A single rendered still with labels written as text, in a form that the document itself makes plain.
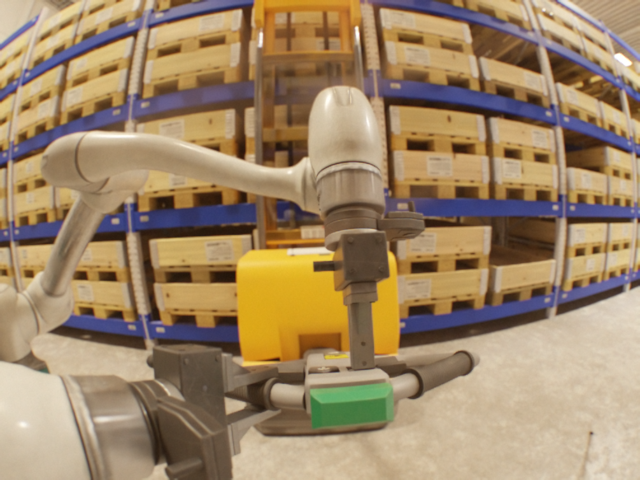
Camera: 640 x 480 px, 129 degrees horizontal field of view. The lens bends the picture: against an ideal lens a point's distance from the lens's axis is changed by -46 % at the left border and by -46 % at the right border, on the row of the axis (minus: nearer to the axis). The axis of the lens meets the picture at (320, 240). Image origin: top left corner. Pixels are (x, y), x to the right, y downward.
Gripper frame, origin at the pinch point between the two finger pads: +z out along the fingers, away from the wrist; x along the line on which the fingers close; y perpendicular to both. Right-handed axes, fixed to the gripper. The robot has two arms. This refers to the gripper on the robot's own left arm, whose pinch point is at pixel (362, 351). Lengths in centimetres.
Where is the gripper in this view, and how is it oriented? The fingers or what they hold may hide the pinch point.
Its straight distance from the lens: 35.4
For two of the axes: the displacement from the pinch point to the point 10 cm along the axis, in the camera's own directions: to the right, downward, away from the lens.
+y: -10.0, 0.4, -0.4
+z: 0.5, 9.6, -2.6
